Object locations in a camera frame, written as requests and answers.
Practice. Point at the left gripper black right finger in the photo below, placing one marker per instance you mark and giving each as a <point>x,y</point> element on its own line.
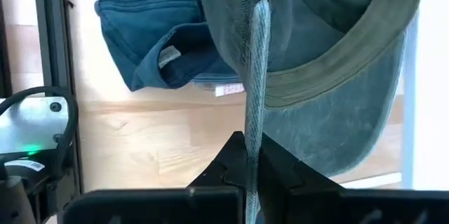
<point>315,203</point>

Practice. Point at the blue denim baseball cap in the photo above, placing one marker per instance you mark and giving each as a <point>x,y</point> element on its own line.
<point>140,24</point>

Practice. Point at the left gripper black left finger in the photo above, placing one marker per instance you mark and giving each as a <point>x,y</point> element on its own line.
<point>210,203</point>

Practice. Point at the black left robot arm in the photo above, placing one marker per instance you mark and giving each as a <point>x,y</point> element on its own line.
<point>24,125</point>

